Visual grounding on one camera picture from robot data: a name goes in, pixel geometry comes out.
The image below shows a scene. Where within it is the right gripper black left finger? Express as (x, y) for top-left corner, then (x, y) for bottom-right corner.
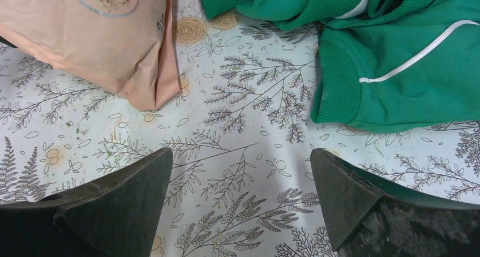
(1, 148), (173, 256)

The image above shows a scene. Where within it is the pink cat litter bag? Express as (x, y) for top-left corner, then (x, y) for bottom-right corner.
(1, 0), (179, 111)

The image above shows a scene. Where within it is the green sweatshirt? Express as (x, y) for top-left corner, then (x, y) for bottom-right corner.
(201, 0), (479, 133)

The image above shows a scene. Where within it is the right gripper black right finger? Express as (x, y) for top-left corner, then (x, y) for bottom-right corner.
(310, 148), (479, 256)

